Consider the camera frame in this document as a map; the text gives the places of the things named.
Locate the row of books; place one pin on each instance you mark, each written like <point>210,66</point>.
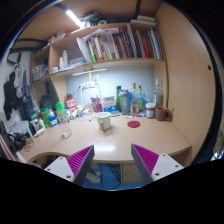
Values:
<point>121,43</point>

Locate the wooden shelf unit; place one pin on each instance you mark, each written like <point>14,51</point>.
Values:
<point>54,51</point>

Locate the white green mug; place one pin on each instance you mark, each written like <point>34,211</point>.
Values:
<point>104,121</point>

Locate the black headphones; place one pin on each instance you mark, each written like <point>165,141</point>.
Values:
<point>17,142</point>

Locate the green capped bottle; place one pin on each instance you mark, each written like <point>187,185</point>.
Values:
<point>61,113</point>

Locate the white desk lamp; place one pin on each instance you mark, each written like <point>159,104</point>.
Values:
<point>91,83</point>

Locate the clear glass bottle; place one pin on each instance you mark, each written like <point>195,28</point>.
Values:
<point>158,94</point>

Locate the grey shaker bottle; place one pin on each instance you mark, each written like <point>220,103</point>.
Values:
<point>124,101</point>

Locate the ceiling light tube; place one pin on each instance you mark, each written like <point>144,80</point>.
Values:
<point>74,18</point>

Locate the white blue box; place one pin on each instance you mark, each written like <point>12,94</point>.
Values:
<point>109,104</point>

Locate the brown ceramic mug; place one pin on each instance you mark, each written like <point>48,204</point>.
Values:
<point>163,114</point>

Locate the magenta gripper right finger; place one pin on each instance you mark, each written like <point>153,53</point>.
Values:
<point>152,166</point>

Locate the red round coaster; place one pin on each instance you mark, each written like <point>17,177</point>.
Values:
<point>133,124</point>

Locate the hanging dark clothes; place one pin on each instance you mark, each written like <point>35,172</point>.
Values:
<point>18,95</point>

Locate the red white can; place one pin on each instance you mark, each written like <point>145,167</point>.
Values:
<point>70,102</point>

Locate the pink snack bag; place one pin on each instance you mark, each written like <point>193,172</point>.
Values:
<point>96,104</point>

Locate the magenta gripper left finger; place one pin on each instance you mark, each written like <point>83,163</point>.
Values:
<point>74,167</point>

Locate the green plastic bottle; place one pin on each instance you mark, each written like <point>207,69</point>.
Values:
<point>118,88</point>

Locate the dark lidded jar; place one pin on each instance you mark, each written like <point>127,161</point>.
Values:
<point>150,108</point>

